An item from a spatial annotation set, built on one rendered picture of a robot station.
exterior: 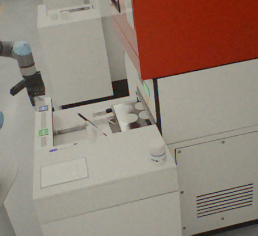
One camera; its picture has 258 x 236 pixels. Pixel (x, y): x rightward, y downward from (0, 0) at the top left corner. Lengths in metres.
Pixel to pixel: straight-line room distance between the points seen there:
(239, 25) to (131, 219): 1.02
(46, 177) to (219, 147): 0.97
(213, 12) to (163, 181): 0.78
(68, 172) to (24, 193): 1.54
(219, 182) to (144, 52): 0.97
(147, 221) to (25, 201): 1.51
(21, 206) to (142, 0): 1.99
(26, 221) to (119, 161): 1.41
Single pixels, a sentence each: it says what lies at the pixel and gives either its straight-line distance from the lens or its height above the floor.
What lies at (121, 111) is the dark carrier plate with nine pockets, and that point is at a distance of 2.16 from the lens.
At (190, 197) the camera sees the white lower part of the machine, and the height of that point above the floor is 0.41.
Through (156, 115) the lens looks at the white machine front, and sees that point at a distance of 1.86.
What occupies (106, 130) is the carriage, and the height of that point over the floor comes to 0.88.
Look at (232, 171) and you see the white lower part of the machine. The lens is 2.27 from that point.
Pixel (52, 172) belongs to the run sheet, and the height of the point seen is 0.97.
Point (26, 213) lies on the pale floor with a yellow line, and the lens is 3.01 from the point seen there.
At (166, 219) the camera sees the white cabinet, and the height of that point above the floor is 0.66.
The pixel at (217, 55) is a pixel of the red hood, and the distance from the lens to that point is 1.83.
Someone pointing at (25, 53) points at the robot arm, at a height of 1.42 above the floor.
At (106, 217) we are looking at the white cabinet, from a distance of 1.72.
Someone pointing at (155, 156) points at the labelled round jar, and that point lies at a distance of 1.60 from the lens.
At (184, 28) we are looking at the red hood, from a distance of 1.72.
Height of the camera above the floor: 2.01
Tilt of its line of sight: 30 degrees down
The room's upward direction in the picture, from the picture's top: 8 degrees counter-clockwise
